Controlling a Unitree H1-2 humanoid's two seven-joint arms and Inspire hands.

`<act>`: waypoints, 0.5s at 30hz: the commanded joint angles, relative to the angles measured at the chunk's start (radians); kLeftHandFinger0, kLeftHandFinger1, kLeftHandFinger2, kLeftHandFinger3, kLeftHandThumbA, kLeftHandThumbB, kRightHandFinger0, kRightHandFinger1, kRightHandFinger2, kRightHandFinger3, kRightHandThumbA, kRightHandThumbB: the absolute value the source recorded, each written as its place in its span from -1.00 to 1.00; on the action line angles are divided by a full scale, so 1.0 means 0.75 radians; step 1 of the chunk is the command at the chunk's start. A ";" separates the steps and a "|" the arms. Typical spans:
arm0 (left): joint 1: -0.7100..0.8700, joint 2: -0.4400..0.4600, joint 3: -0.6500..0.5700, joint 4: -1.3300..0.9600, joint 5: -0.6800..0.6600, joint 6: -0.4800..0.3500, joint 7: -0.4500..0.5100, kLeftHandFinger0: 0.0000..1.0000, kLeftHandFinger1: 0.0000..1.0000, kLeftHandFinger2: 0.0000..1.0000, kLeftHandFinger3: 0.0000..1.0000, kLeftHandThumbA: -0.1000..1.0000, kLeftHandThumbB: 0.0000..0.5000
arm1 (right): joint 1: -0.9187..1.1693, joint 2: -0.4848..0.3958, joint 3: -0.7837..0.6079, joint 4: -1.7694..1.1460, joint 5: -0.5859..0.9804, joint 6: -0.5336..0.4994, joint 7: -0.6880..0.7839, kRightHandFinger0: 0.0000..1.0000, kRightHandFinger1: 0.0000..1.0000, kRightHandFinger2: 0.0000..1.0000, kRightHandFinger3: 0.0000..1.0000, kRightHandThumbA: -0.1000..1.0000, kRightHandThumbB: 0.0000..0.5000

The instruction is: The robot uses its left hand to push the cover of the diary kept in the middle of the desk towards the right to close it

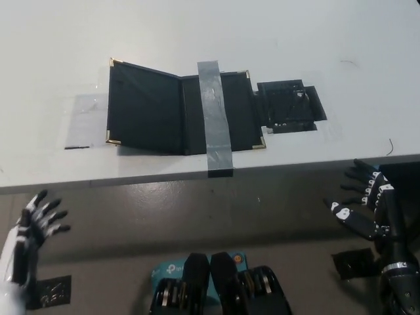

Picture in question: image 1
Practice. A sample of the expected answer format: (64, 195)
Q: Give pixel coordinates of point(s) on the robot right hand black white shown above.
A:
(357, 221)

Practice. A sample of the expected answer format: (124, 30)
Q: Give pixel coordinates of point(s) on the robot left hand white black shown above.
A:
(33, 226)

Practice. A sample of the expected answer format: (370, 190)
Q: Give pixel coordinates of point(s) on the black diary with gold corners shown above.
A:
(144, 108)

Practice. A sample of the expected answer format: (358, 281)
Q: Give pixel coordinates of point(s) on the black tape patch on desk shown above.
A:
(285, 105)

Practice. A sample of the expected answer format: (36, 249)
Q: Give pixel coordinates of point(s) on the black robot body blocks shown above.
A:
(223, 288)

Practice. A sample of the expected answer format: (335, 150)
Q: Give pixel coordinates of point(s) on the black floor tape patch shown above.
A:
(354, 264)
(52, 292)

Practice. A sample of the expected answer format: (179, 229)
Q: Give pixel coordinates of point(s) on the thin black tape strip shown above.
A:
(77, 147)

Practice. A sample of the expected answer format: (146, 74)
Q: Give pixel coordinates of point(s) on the clear plastic sheet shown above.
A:
(87, 121)

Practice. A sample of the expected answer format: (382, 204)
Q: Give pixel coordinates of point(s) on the teal router box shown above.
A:
(170, 270)

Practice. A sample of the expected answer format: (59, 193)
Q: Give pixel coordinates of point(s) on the thin dark curved hair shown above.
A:
(348, 61)

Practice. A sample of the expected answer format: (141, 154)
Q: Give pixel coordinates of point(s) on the grey duct tape strip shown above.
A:
(215, 108)

